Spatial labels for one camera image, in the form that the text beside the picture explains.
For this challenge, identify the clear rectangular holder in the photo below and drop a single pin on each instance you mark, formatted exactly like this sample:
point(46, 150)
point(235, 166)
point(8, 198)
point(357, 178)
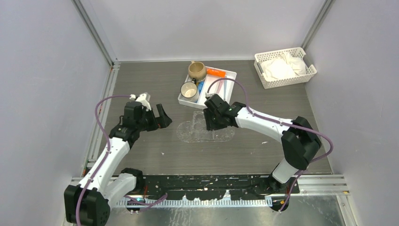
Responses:
point(199, 128)

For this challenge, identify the orange toothpaste tube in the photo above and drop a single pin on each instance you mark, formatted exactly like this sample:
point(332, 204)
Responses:
point(217, 73)

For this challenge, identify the blue toothpaste tube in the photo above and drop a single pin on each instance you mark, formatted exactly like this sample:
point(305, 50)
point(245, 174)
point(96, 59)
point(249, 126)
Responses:
point(199, 88)

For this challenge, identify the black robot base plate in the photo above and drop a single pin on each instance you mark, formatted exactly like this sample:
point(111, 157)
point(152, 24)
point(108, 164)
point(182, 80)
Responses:
point(141, 202)

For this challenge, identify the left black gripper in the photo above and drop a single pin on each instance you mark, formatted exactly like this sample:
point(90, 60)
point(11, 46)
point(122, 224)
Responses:
point(161, 122)

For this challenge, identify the white perforated basket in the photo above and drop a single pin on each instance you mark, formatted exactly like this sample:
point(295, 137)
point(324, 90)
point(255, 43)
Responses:
point(295, 52)

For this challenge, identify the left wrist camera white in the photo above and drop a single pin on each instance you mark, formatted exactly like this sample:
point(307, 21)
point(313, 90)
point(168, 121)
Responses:
point(144, 99)

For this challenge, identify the aluminium frame rail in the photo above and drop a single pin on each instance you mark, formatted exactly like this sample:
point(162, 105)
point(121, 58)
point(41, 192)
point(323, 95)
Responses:
point(321, 184)

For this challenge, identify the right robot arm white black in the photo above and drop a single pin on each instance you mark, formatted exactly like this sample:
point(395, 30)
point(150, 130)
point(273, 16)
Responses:
point(298, 141)

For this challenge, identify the white cloth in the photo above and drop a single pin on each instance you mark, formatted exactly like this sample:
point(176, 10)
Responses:
point(284, 66)

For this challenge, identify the white plastic bin tray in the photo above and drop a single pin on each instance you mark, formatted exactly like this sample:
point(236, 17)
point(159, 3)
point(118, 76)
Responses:
point(208, 81)

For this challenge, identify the white ribbed mug black rim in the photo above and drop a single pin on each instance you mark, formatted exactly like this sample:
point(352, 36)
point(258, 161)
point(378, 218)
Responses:
point(189, 91)

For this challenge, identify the pink toothbrush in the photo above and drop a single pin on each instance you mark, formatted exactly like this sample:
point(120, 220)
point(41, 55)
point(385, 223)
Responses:
point(220, 84)

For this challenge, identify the clear oval glass tray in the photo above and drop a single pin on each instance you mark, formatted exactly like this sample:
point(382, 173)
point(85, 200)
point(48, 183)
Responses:
point(184, 134)

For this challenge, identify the tan ceramic mug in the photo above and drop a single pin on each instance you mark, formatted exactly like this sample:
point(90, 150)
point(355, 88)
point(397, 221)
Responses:
point(197, 71)

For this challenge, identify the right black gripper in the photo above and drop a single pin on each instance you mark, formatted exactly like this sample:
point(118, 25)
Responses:
point(211, 125)

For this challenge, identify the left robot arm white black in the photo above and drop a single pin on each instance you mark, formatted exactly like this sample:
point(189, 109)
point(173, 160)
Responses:
point(89, 203)

